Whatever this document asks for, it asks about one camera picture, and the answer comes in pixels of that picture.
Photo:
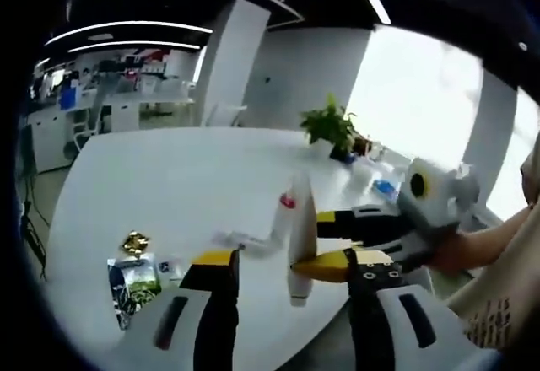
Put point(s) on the person in beige shirt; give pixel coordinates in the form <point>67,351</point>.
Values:
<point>506,295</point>

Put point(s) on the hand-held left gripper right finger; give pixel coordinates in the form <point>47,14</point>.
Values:
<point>367,316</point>

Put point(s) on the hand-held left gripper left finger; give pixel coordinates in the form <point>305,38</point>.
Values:
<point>215,312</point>

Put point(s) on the workbench office chair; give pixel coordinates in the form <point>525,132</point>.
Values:
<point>90,126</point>

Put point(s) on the blue tissue pack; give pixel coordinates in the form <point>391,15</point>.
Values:
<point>386,187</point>

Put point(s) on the person's right hand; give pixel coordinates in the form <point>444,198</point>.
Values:
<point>457,253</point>

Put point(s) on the potted green plant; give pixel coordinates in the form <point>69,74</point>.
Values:
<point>329,122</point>

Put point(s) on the long white skincare tube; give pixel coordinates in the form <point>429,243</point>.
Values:
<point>300,223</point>

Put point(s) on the gold skincare sachet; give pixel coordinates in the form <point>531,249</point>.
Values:
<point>137,242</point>

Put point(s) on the small red object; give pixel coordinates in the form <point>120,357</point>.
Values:
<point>363,143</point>

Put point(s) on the blue storage box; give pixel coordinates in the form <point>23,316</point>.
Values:
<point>68,99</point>

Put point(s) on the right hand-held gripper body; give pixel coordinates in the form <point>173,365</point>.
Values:
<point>439,206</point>

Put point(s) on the red-base clear skincare jar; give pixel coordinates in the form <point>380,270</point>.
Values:
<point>259,248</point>

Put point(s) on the small clear plastic sachet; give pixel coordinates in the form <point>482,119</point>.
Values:
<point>166,267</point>

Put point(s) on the white workbench cabinets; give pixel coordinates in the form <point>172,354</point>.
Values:
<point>46,143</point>

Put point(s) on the green black skincare pouch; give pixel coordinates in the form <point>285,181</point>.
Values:
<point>131,286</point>

